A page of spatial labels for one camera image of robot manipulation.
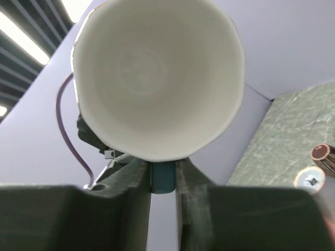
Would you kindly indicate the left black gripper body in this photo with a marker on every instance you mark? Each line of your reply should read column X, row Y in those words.
column 88, row 136

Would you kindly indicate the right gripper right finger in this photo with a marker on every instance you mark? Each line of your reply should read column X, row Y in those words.
column 214, row 217

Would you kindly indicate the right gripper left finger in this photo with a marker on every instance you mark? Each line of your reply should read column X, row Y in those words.
column 114, row 215

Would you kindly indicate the light blue mug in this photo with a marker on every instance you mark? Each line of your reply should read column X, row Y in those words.
column 158, row 80

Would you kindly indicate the grey mug pink rim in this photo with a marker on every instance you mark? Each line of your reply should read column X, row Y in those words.
column 315, row 181

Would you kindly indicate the brown striped cup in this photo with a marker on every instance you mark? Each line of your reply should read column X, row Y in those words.
column 323, row 156

